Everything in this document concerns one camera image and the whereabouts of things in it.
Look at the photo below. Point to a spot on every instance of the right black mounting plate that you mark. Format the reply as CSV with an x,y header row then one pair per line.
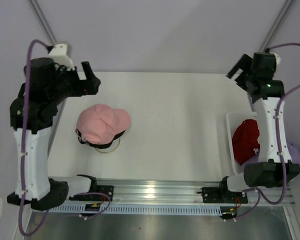
x,y
214,195

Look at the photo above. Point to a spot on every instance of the purple LA baseball cap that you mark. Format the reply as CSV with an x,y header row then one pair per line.
x,y
294,153

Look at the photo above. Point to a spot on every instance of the black mounting plate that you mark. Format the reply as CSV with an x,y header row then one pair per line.
x,y
106,189
214,195

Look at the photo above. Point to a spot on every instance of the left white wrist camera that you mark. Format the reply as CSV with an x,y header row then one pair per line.
x,y
60,53

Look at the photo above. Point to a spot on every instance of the red baseball cap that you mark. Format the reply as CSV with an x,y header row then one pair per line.
x,y
245,141

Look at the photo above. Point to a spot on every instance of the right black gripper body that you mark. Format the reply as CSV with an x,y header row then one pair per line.
x,y
242,79

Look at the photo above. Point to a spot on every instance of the left aluminium frame post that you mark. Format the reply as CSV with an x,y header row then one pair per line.
x,y
42,20

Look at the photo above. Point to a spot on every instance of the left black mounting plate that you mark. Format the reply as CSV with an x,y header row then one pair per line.
x,y
106,189

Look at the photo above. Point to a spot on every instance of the pink baseball cap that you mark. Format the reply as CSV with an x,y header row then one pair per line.
x,y
99,123

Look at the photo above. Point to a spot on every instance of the gold wire hat stand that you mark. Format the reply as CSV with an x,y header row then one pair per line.
x,y
113,147

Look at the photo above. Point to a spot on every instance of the white slotted cable duct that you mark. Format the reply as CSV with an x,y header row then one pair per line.
x,y
135,209

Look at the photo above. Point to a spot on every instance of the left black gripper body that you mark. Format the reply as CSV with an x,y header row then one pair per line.
x,y
73,86

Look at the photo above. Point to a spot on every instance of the right aluminium frame post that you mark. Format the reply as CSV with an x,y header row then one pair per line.
x,y
277,24

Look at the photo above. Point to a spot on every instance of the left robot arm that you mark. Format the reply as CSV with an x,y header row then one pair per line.
x,y
47,84

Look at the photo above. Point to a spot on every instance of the black NY baseball cap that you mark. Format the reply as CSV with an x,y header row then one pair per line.
x,y
98,146

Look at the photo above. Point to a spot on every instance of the aluminium frame post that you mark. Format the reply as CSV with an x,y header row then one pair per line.
x,y
277,24
42,20

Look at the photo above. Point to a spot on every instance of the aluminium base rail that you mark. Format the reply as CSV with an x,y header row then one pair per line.
x,y
160,192

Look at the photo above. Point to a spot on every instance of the white plastic basket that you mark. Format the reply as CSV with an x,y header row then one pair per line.
x,y
233,120

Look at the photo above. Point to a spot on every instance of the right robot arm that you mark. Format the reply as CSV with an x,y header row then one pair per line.
x,y
274,168

